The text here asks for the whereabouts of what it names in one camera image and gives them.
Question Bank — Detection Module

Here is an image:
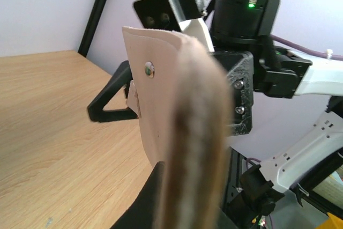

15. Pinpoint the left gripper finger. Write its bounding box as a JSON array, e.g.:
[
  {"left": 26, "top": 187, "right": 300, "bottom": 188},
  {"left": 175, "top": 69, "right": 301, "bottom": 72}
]
[{"left": 110, "top": 161, "right": 165, "bottom": 229}]

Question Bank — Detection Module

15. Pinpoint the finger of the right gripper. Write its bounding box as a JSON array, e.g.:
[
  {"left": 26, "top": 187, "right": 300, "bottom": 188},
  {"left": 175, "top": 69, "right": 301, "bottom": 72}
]
[{"left": 86, "top": 60, "right": 139, "bottom": 123}]

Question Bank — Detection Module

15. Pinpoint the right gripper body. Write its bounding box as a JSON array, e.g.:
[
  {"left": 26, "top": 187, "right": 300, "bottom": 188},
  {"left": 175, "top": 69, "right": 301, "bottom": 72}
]
[{"left": 211, "top": 50, "right": 254, "bottom": 136}]

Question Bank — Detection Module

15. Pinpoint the beige card holder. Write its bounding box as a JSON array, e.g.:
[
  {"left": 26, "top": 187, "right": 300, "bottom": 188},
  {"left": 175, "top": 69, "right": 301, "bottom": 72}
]
[{"left": 122, "top": 27, "right": 232, "bottom": 228}]

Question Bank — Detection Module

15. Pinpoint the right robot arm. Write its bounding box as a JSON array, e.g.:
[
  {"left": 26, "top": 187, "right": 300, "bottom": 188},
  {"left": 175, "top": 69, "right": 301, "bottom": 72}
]
[{"left": 87, "top": 0, "right": 342, "bottom": 228}]

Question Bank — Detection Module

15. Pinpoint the yellow bin far left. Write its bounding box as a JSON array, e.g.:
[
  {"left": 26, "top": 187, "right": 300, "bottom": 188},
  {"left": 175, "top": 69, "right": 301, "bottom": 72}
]
[{"left": 323, "top": 213, "right": 343, "bottom": 229}]

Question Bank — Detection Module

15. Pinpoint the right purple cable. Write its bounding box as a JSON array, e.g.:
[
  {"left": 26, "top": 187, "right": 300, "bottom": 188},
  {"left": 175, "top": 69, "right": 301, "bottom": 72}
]
[{"left": 200, "top": 0, "right": 343, "bottom": 61}]

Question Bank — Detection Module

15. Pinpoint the left black frame post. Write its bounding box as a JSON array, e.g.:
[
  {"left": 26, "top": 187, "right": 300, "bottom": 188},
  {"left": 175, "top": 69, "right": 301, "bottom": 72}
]
[{"left": 78, "top": 0, "right": 107, "bottom": 57}]

